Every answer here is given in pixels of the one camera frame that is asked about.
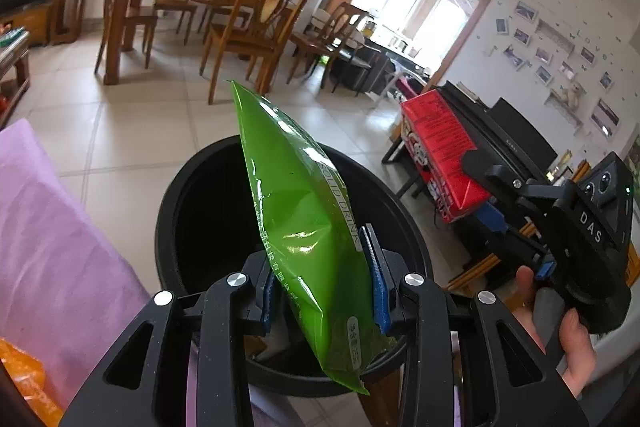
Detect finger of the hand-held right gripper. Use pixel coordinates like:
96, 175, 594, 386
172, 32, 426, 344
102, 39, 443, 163
474, 202, 557, 280
460, 148, 556, 212

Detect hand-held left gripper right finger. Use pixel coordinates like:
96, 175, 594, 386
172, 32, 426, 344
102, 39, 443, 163
361, 223, 588, 427

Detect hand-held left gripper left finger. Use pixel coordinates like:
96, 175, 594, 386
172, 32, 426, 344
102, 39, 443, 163
59, 252, 282, 427

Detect red cardboard box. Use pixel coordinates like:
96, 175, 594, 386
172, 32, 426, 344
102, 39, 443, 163
400, 89, 493, 224

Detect green snack bag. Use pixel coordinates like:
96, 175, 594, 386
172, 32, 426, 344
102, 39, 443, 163
227, 79, 396, 395

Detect black trash bin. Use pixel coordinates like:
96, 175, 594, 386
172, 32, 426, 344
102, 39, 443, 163
154, 134, 435, 400

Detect person's right hand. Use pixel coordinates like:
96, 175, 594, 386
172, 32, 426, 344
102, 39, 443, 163
510, 264, 598, 400

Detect white teddy bear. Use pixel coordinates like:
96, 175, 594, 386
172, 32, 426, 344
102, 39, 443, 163
560, 82, 586, 108

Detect purple cloth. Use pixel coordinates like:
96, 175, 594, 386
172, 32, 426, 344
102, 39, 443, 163
0, 117, 301, 427

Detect orange plastic bag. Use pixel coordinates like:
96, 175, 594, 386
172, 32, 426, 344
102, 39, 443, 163
0, 338, 63, 427

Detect wooden coffee table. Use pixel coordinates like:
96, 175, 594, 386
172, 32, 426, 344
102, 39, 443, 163
0, 27, 32, 128

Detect wooden television cabinet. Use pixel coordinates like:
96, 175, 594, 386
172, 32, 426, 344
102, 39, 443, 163
0, 2, 52, 48

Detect white wall shelf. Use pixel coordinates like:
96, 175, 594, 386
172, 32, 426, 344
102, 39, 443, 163
544, 88, 586, 128

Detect group of wall photo frames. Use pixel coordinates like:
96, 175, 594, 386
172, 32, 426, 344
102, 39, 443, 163
482, 0, 623, 142

